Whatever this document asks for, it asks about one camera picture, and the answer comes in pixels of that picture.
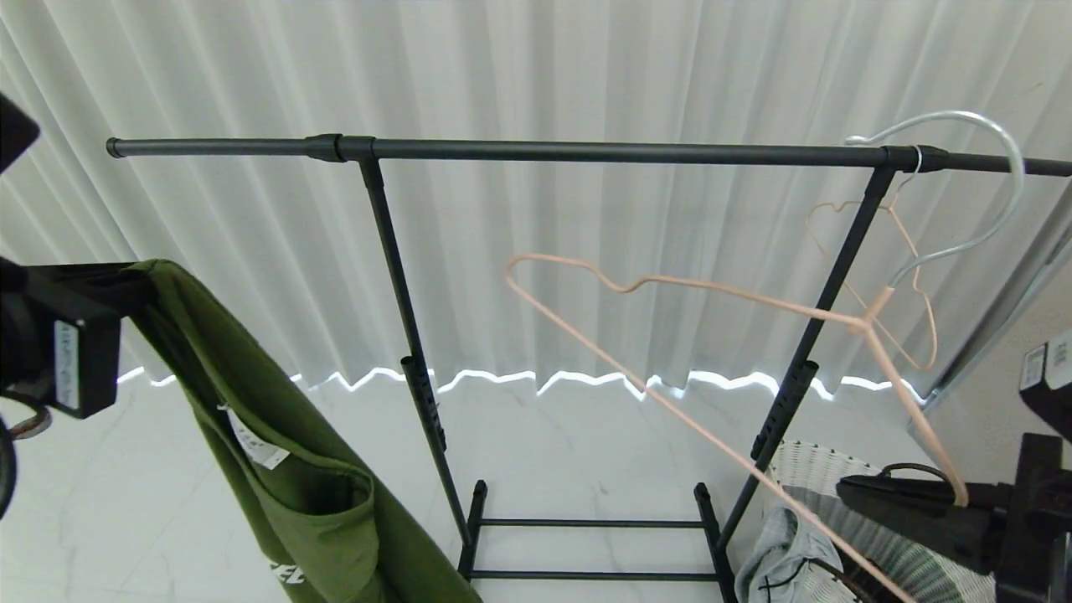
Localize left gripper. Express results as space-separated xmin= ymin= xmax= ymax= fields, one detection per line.
xmin=0 ymin=261 xmax=123 ymax=420

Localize white laundry basket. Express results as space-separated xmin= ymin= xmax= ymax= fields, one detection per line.
xmin=758 ymin=440 xmax=1006 ymax=603

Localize white curtain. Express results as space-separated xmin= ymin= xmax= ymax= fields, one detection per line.
xmin=0 ymin=0 xmax=1072 ymax=405

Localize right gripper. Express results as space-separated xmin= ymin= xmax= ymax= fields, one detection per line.
xmin=837 ymin=434 xmax=1072 ymax=603

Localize green long-sleeved shirt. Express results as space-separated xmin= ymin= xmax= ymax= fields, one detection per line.
xmin=126 ymin=259 xmax=484 ymax=603

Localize black clothes rack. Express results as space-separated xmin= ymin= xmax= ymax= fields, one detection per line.
xmin=106 ymin=134 xmax=1072 ymax=603

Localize pale grey shorts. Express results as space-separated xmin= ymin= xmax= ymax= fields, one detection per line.
xmin=735 ymin=505 xmax=848 ymax=603

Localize pink clothes hanger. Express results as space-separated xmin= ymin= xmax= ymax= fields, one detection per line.
xmin=806 ymin=172 xmax=940 ymax=373
xmin=505 ymin=110 xmax=1025 ymax=603

